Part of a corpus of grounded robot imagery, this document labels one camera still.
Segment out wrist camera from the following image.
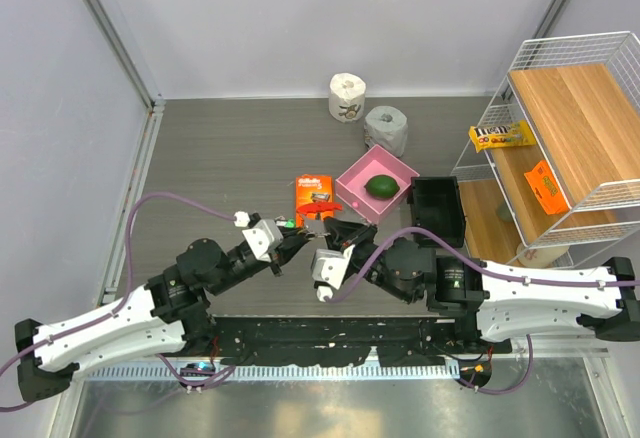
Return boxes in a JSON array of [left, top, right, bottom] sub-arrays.
[[311, 245, 355, 302], [242, 219, 283, 263]]

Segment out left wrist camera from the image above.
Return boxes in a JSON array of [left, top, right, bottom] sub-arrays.
[[242, 219, 283, 263]]

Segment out green lime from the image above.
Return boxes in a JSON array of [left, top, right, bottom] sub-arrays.
[[364, 174, 400, 200]]

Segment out orange Reese's packet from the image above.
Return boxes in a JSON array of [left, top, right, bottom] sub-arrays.
[[524, 160, 569, 215]]

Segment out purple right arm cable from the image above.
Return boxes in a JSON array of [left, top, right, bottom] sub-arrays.
[[324, 226, 640, 395]]

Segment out white wire wooden shelf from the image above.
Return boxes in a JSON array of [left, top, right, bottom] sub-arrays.
[[452, 31, 639, 268]]

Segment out white cable duct strip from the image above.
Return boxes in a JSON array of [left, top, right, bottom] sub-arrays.
[[87, 360, 460, 382]]

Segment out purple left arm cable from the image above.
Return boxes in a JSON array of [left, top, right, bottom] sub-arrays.
[[0, 191, 251, 413]]

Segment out yellow M&M candy bag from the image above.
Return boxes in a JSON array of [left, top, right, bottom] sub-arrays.
[[469, 120, 537, 153]]

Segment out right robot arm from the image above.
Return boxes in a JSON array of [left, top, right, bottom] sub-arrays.
[[311, 226, 639, 352]]

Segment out orange Gillette razor box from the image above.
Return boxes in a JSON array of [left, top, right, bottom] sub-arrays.
[[294, 175, 335, 227]]

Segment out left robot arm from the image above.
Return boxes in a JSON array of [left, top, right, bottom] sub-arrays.
[[14, 215, 311, 403]]

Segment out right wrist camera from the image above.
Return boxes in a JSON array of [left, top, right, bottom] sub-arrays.
[[311, 245, 355, 302]]

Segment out pink open box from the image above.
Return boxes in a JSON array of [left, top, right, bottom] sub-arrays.
[[335, 145, 419, 224]]

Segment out grey wrapped paper roll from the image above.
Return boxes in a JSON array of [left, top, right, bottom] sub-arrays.
[[364, 106, 408, 158]]

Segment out white toilet paper roll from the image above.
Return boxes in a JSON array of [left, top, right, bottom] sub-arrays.
[[328, 73, 366, 123]]

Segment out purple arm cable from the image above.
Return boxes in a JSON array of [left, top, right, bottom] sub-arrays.
[[324, 226, 640, 395], [0, 191, 251, 413]]

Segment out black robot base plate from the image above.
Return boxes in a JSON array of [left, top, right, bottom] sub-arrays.
[[155, 315, 513, 367]]

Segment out black plastic tray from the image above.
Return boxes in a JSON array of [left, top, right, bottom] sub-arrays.
[[407, 176, 466, 249]]

